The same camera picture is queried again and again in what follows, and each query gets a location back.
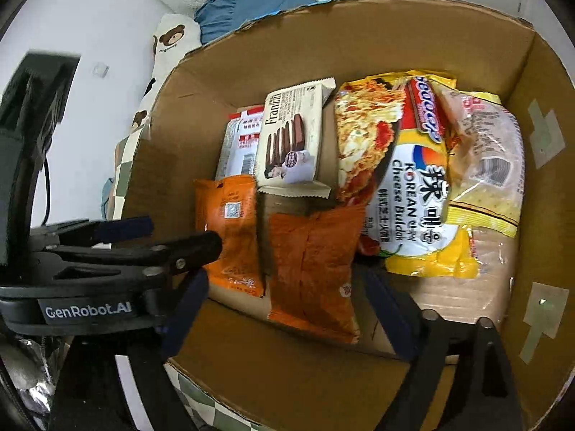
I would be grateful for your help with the orange snack packet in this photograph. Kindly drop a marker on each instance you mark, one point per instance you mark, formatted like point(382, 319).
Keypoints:
point(311, 287)
point(228, 207)

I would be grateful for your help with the orange snack packet right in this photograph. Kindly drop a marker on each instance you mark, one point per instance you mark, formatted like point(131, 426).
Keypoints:
point(311, 287)

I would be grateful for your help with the clear yellow bread pack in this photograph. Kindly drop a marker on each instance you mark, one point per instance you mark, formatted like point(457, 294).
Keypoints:
point(485, 162)

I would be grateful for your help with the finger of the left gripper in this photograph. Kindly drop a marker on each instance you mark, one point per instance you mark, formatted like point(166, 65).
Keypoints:
point(167, 258)
point(87, 233)

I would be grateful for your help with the bear print pillow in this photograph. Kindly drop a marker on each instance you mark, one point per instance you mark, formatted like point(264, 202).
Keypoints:
point(175, 36)

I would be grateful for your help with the wall socket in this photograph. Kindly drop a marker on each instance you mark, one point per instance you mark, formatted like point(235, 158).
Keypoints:
point(100, 69)

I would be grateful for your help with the brown cardboard box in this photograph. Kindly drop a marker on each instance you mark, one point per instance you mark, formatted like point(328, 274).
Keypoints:
point(288, 380)

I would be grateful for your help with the Franzzi chocolate wafer pack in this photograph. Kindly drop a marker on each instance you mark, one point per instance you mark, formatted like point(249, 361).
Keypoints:
point(290, 141)

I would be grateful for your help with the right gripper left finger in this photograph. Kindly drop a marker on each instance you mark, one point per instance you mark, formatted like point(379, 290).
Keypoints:
point(187, 301)

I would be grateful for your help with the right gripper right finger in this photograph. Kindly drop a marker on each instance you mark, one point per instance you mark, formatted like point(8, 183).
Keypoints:
point(482, 395)

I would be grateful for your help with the Sedaap cheese buldak noodle pack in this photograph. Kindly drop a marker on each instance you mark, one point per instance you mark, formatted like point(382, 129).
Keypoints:
point(393, 161)

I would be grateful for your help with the orange snack packet left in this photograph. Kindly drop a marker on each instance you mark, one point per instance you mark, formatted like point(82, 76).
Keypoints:
point(228, 207)

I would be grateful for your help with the green white checkered cushion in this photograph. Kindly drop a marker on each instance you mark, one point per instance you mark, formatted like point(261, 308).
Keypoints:
point(197, 399)

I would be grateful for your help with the red white snack pack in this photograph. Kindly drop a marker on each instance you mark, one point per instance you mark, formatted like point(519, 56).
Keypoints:
point(240, 143)

